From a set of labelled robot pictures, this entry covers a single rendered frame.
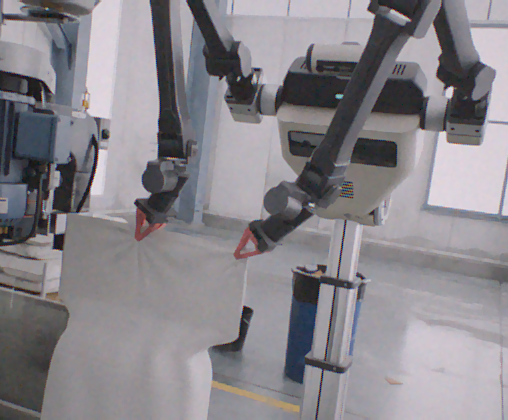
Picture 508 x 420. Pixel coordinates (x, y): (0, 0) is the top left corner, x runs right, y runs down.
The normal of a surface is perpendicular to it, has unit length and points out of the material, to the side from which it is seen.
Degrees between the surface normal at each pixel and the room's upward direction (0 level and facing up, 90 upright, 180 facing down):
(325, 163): 100
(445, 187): 90
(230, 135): 90
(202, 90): 90
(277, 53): 90
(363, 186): 130
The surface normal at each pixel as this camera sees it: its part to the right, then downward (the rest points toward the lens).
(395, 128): -0.15, -0.73
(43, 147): 0.02, 0.10
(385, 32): -0.72, 0.15
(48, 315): -0.39, 0.04
